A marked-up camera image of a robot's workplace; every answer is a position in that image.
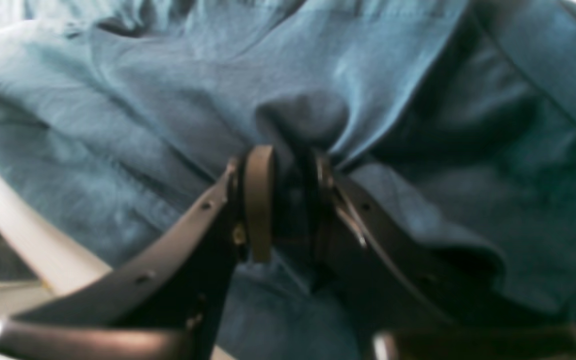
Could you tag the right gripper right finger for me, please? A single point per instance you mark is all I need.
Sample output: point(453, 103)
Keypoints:
point(406, 303)

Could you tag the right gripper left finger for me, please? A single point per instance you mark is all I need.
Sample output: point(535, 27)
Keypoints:
point(167, 302)

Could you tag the dark blue T-shirt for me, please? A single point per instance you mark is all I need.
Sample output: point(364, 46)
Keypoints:
point(458, 116)

